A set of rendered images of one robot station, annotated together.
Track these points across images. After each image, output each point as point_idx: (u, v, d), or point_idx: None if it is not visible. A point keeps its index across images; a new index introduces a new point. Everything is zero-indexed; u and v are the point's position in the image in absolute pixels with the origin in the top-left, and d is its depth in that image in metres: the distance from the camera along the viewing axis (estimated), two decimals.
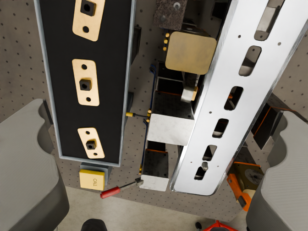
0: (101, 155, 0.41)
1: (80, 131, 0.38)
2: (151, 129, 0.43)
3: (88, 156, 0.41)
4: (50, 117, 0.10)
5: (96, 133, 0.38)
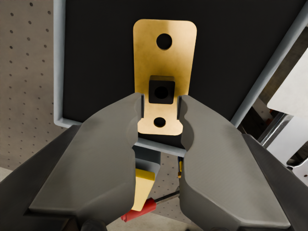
0: (174, 128, 0.15)
1: (143, 32, 0.11)
2: (293, 78, 0.18)
3: None
4: (143, 111, 0.11)
5: (192, 49, 0.12)
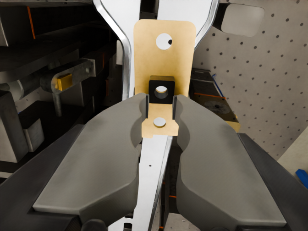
0: (174, 129, 0.15)
1: (143, 32, 0.11)
2: None
3: None
4: (147, 111, 0.11)
5: (192, 49, 0.12)
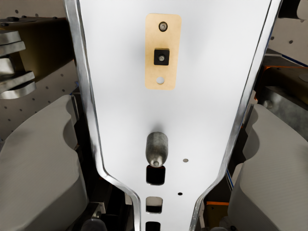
0: (170, 85, 0.23)
1: (151, 21, 0.19)
2: None
3: (145, 84, 0.23)
4: (77, 112, 0.11)
5: (179, 30, 0.20)
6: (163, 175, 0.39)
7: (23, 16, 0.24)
